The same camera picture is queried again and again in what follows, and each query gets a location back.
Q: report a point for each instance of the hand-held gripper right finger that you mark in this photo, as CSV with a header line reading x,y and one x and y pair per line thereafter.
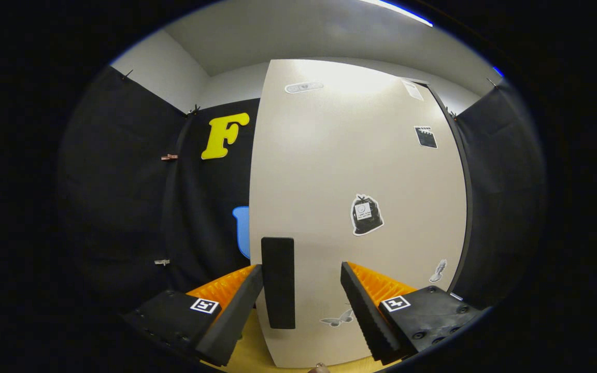
x,y
366,316

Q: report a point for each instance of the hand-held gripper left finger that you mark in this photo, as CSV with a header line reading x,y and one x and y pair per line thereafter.
x,y
237,311

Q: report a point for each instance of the grey shoe cabinet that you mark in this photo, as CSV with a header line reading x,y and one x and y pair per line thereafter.
x,y
469,207

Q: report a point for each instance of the black backdrop cloth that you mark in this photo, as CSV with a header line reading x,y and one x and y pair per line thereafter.
x,y
122,207

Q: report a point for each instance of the red cloth clip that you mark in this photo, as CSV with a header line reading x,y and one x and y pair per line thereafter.
x,y
169,157

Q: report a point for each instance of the black cloth clip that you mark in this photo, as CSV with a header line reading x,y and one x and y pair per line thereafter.
x,y
452,114
491,82
193,110
127,74

